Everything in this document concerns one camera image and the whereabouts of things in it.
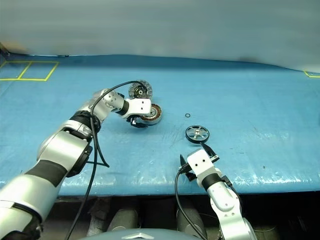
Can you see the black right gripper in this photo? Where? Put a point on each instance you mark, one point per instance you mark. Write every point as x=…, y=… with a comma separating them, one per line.
x=187, y=172

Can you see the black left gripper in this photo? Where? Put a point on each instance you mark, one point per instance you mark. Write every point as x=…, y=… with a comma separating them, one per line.
x=133, y=119

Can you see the silver motor housing copper windings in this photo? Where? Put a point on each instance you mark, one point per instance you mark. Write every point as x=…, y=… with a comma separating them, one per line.
x=155, y=115

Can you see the silver spoked rotor black rim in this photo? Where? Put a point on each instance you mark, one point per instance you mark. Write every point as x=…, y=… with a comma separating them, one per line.
x=198, y=131

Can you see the round finned motor lid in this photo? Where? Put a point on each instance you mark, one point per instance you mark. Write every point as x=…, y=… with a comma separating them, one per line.
x=147, y=88

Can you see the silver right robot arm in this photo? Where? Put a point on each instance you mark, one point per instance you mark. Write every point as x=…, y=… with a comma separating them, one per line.
x=225, y=200

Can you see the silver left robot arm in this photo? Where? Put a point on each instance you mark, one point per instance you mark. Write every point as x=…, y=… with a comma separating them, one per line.
x=57, y=147

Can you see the blue table cover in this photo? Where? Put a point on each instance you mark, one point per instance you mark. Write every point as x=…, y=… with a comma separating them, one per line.
x=225, y=100

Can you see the dark grey rounded shape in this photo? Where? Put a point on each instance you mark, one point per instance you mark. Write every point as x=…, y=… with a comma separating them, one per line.
x=190, y=221
x=122, y=220

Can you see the blue grey dome with emblem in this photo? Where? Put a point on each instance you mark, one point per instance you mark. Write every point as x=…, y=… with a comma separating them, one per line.
x=140, y=236

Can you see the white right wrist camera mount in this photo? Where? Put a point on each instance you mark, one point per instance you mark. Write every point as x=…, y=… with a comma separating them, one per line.
x=200, y=162

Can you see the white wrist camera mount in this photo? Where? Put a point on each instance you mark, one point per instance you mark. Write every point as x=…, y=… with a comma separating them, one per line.
x=140, y=105
x=200, y=162

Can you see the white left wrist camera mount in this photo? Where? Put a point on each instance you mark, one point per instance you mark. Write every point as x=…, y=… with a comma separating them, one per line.
x=140, y=105

